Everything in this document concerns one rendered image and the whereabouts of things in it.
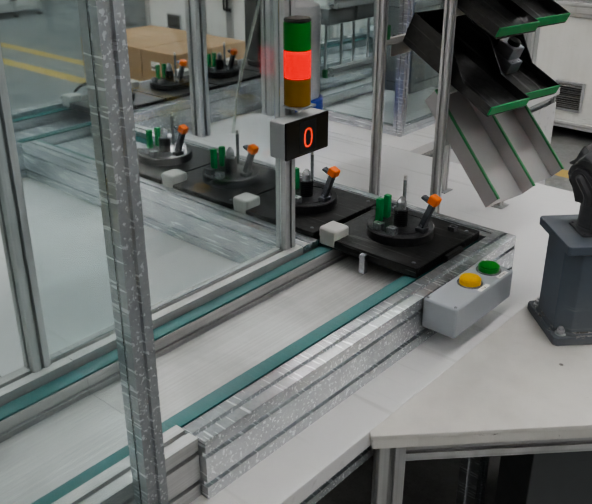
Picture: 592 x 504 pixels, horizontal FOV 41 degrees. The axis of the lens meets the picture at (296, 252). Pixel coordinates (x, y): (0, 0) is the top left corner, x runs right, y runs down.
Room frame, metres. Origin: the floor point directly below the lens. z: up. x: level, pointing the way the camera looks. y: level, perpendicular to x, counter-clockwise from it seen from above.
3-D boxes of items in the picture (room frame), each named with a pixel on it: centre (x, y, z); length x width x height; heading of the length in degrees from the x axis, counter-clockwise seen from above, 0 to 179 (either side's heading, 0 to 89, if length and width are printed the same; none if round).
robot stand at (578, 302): (1.32, -0.54, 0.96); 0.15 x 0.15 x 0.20; 5
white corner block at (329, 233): (1.50, -0.08, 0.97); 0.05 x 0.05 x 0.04; 49
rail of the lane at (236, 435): (1.20, -0.15, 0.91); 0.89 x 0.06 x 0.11; 139
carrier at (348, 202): (1.67, -0.02, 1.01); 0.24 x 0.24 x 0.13; 49
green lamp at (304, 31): (1.44, 0.00, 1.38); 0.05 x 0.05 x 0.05
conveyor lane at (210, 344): (1.30, 0.00, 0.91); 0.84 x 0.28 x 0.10; 139
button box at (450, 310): (1.30, -0.32, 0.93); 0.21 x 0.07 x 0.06; 139
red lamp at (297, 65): (1.44, 0.00, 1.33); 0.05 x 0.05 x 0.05
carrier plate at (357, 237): (1.51, -0.22, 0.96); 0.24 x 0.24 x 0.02; 49
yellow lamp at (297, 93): (1.44, 0.00, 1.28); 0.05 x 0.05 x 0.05
